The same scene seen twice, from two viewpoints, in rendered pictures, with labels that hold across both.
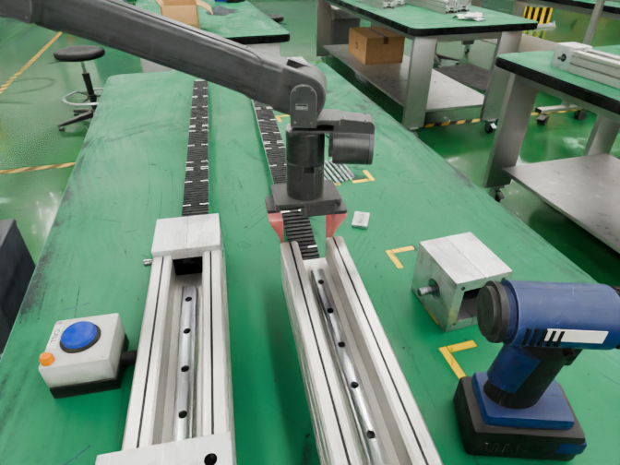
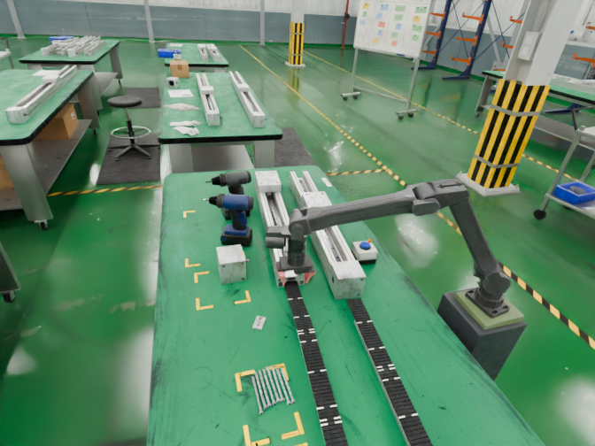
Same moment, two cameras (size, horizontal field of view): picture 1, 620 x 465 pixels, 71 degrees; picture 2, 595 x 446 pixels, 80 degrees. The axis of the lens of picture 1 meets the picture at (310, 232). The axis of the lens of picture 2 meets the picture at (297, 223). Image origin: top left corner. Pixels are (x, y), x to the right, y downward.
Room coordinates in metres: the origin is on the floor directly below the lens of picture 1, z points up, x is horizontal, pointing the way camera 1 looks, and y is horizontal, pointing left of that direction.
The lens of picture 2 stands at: (1.51, -0.04, 1.66)
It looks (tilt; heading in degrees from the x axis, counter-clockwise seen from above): 32 degrees down; 178
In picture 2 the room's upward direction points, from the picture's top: 4 degrees clockwise
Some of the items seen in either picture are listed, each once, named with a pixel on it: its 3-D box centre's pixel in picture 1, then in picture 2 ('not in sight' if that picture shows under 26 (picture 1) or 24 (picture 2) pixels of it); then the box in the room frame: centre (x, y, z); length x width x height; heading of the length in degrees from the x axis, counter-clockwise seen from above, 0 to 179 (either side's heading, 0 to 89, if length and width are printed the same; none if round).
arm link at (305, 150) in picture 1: (309, 144); (295, 241); (0.59, 0.00, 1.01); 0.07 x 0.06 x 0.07; 86
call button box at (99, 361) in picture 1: (94, 352); (361, 252); (0.37, 0.28, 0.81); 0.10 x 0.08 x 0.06; 101
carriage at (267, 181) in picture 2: not in sight; (267, 183); (-0.09, -0.13, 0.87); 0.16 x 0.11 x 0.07; 11
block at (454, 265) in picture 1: (450, 281); (234, 263); (0.49, -0.21, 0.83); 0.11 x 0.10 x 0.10; 108
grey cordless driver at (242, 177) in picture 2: not in sight; (228, 195); (0.08, -0.29, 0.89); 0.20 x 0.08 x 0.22; 113
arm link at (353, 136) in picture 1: (333, 122); (284, 233); (0.59, -0.03, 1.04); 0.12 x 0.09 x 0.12; 86
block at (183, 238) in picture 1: (184, 256); (350, 279); (0.55, 0.20, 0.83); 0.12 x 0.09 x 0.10; 101
